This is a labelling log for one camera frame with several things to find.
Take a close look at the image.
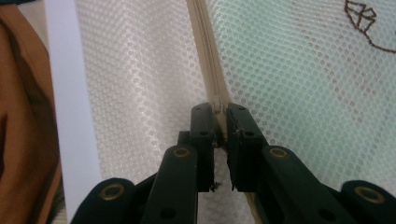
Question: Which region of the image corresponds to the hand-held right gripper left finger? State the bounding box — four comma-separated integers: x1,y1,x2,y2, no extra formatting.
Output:
139,102,218,224

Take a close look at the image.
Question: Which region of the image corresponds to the orange-brown cloth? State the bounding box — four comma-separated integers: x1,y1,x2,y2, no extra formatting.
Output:
0,4,64,224

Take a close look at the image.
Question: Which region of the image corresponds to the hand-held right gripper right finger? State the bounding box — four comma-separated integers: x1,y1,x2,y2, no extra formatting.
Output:
225,103,359,224

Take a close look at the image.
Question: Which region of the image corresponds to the white mesh laundry bag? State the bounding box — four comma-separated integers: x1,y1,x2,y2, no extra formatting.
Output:
74,0,396,224

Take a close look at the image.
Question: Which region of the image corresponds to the light green cloth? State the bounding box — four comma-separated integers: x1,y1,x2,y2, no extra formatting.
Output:
206,0,396,189

